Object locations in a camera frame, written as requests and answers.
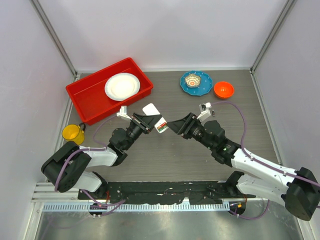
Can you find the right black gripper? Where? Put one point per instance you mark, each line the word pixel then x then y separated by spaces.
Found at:
pixel 183 126

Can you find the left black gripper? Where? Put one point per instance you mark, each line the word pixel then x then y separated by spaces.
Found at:
pixel 145 123

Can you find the white remote control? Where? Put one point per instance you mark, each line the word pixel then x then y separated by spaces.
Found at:
pixel 151 110

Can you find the green battery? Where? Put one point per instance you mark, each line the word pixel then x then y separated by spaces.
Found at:
pixel 162 127

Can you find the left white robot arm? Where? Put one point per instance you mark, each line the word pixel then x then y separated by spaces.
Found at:
pixel 66 168

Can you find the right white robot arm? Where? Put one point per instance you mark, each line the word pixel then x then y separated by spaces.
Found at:
pixel 297 190

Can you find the white paper plate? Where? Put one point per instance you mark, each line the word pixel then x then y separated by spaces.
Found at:
pixel 122 86

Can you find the small patterned flower bowl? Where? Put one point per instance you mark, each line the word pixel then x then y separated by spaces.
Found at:
pixel 192 80

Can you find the blue ceramic plate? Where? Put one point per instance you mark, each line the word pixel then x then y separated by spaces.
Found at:
pixel 204 88

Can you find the orange plastic bowl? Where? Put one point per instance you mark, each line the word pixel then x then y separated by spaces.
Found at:
pixel 223 90

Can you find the red plastic bin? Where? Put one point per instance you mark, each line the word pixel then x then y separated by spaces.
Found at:
pixel 88 94

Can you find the yellow plastic mug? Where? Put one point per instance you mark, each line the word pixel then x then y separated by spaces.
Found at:
pixel 75 133

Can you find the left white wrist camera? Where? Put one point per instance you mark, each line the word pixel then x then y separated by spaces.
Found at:
pixel 122 114

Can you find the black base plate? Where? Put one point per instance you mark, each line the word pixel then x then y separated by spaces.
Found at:
pixel 168 193

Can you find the white slotted cable duct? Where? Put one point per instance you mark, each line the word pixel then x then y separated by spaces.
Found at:
pixel 185 206

